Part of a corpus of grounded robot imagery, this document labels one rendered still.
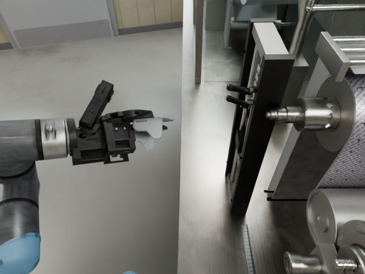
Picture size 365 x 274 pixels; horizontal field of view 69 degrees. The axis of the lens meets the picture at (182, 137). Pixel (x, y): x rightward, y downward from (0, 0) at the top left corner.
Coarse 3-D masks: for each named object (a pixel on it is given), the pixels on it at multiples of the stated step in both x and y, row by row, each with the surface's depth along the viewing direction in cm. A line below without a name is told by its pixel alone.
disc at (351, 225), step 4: (352, 220) 42; (356, 220) 41; (360, 220) 40; (344, 224) 44; (348, 224) 43; (352, 224) 42; (356, 224) 41; (360, 224) 40; (364, 224) 39; (344, 228) 44; (348, 228) 43; (352, 228) 42; (356, 228) 41; (360, 228) 40; (364, 228) 39; (340, 232) 45; (344, 232) 44; (364, 232) 39; (340, 236) 45; (340, 240) 45; (340, 244) 45; (356, 244) 41; (336, 248) 46
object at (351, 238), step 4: (348, 232) 42; (352, 232) 41; (356, 232) 40; (360, 232) 40; (344, 236) 43; (348, 236) 42; (352, 236) 41; (356, 236) 40; (360, 236) 39; (364, 236) 38; (344, 240) 43; (348, 240) 42; (352, 240) 41; (356, 240) 40; (360, 240) 39; (364, 240) 38; (344, 244) 43; (348, 244) 42; (352, 244) 41; (360, 244) 39; (364, 244) 38
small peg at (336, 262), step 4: (336, 260) 38; (340, 260) 38; (344, 260) 38; (348, 260) 38; (352, 260) 38; (336, 264) 38; (340, 264) 37; (344, 264) 37; (348, 264) 38; (352, 264) 38; (356, 264) 37; (336, 268) 38; (340, 268) 38; (344, 268) 37; (348, 268) 38; (352, 268) 38; (356, 268) 37
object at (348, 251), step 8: (344, 248) 41; (352, 248) 39; (360, 248) 39; (344, 256) 41; (352, 256) 39; (360, 256) 37; (360, 264) 37; (344, 272) 41; (352, 272) 39; (360, 272) 37
